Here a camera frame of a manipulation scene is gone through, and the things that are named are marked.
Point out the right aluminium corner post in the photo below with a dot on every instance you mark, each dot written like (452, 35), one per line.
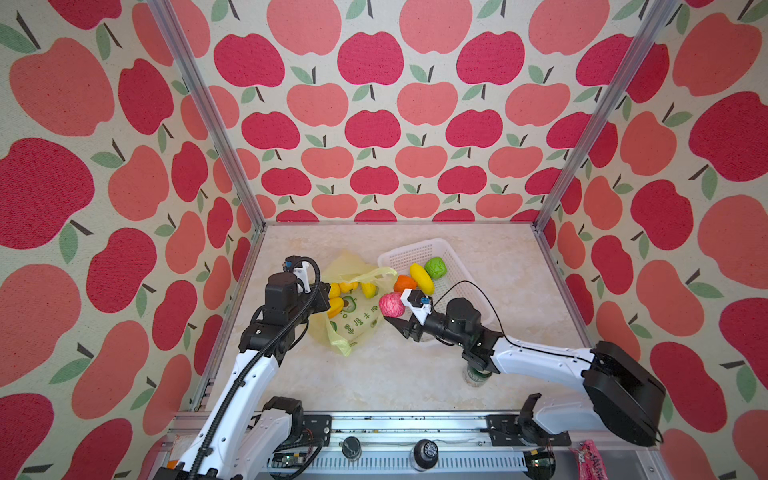
(652, 24)

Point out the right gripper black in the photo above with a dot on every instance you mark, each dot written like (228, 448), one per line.
(403, 326)

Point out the white plastic basket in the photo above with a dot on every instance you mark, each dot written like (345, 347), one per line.
(450, 277)

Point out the yellow elongated toy fruit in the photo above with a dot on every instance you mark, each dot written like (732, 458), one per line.
(424, 281)

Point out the pink toy fruit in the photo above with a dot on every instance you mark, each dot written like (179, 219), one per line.
(391, 305)

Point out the green toy fruit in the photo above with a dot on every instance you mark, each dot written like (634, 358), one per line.
(436, 268)

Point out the yellow orange mango toy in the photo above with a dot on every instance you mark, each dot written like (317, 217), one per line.
(336, 302)

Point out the pink snack packet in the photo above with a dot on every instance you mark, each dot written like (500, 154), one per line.
(589, 462)

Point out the black round knob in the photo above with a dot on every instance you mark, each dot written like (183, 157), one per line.
(424, 456)

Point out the green drink can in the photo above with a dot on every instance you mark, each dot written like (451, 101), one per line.
(476, 378)

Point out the aluminium corner post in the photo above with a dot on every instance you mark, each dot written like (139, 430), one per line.
(652, 24)
(173, 34)

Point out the yellow plastic bag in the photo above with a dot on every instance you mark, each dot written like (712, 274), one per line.
(360, 317)

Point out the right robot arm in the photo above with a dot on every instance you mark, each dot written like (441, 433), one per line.
(615, 392)

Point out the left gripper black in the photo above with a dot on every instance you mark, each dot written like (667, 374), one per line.
(323, 303)

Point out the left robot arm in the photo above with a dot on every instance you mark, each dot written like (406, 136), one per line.
(240, 402)

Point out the small grey knob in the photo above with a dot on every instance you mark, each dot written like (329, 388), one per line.
(351, 448)

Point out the left aluminium corner post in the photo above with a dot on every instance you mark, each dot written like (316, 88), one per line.
(173, 34)

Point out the orange toy fruit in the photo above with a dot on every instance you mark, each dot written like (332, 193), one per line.
(403, 283)

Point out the small yellow toy fruit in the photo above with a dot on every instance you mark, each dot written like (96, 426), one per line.
(347, 287)

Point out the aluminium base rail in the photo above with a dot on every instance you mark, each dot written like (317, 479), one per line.
(472, 445)

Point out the yellow banana toy fruit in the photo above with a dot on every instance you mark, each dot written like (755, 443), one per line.
(369, 290)

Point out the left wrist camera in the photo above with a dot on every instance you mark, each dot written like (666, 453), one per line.
(302, 269)

